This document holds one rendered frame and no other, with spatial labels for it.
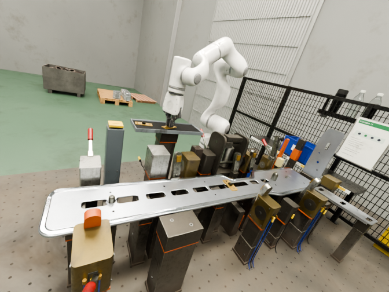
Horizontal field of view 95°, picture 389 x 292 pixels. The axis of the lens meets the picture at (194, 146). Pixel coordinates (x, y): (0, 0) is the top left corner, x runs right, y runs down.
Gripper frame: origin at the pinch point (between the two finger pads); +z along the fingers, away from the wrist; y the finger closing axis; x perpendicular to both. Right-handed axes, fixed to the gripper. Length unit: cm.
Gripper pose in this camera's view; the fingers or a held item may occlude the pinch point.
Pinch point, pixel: (169, 122)
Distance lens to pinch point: 96.0
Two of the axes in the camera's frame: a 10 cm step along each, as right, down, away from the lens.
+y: 7.8, 4.1, -4.8
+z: -2.4, 9.0, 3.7
